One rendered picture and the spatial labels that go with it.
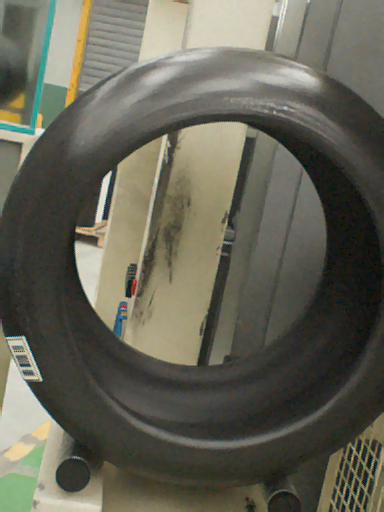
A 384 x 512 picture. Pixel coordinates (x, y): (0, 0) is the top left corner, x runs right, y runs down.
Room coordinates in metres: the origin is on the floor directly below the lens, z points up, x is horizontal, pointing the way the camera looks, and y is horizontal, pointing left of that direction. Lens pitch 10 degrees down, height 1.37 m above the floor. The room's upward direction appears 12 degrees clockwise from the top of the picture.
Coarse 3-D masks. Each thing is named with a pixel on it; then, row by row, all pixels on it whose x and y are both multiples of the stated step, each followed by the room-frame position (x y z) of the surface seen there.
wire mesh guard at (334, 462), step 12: (372, 432) 1.27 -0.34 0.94; (348, 444) 1.36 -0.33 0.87; (336, 456) 1.40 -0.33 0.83; (360, 456) 1.30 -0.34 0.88; (336, 468) 1.40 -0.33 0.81; (372, 468) 1.24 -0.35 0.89; (324, 480) 1.42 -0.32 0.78; (360, 480) 1.27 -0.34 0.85; (324, 492) 1.41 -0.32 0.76; (324, 504) 1.40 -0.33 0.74; (348, 504) 1.30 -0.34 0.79
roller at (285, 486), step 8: (272, 480) 1.04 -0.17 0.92; (280, 480) 1.04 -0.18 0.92; (288, 480) 1.05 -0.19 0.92; (264, 488) 1.04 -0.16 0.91; (272, 488) 1.03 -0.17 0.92; (280, 488) 1.02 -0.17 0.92; (288, 488) 1.02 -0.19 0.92; (264, 496) 1.03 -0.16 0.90; (272, 496) 1.01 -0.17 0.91; (280, 496) 1.00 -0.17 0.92; (288, 496) 1.01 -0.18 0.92; (296, 496) 1.01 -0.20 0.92; (272, 504) 1.00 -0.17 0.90; (280, 504) 1.00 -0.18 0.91; (288, 504) 1.01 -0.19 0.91; (296, 504) 1.01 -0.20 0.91
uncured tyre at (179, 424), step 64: (192, 64) 0.99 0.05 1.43; (256, 64) 1.00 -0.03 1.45; (64, 128) 0.98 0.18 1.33; (128, 128) 0.96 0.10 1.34; (320, 128) 0.98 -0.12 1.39; (64, 192) 0.95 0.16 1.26; (320, 192) 1.27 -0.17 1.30; (0, 256) 0.98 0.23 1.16; (64, 256) 0.94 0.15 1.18; (0, 320) 1.00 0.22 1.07; (64, 320) 0.95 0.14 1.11; (320, 320) 1.27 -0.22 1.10; (64, 384) 0.95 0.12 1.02; (128, 384) 1.23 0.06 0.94; (192, 384) 1.25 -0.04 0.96; (256, 384) 1.26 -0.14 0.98; (320, 384) 1.22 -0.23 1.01; (128, 448) 0.97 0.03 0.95; (192, 448) 0.97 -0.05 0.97; (256, 448) 0.98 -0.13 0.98; (320, 448) 1.00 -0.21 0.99
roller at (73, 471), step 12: (72, 444) 1.02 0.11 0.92; (60, 456) 1.00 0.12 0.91; (72, 456) 0.98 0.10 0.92; (84, 456) 0.99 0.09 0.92; (60, 468) 0.97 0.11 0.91; (72, 468) 0.97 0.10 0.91; (84, 468) 0.97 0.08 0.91; (60, 480) 0.97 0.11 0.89; (72, 480) 0.97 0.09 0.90; (84, 480) 0.97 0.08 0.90
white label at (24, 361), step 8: (8, 344) 0.98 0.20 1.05; (16, 344) 0.96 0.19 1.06; (24, 344) 0.95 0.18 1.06; (16, 352) 0.97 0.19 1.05; (24, 352) 0.96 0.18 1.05; (16, 360) 0.98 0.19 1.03; (24, 360) 0.96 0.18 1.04; (32, 360) 0.95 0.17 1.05; (24, 368) 0.97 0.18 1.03; (32, 368) 0.96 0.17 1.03; (24, 376) 0.98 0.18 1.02; (32, 376) 0.96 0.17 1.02; (40, 376) 0.96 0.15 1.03
